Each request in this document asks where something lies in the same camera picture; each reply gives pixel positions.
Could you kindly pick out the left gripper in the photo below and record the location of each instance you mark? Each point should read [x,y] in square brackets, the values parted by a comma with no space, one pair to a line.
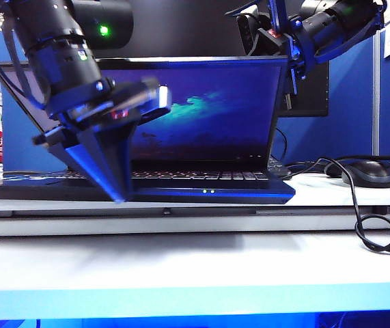
[92,106]

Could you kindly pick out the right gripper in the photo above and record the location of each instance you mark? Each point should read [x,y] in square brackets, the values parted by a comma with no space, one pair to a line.
[273,42]

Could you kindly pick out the black Hasee laptop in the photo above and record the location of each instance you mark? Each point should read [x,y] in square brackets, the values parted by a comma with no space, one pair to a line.
[215,119]

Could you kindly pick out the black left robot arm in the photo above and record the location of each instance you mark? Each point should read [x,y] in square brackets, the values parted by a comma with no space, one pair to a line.
[54,51]

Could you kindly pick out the black rounded object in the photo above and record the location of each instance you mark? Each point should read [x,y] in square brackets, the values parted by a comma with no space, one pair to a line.
[333,169]

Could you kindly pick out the black grey computer mouse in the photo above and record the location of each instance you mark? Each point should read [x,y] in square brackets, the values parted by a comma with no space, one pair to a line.
[369,174]

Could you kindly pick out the black ASUS monitor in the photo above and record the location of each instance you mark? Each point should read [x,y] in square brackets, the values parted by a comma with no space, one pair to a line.
[188,27]

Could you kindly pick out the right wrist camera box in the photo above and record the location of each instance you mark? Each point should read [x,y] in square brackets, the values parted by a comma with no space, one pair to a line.
[247,34]

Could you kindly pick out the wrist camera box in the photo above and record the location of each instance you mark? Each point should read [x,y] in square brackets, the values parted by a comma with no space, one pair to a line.
[247,34]
[157,99]

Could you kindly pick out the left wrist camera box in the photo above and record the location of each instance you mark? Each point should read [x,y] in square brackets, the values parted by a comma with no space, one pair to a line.
[157,99]

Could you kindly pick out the silver partition corner post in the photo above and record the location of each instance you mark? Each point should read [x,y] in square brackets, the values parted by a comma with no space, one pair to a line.
[376,102]

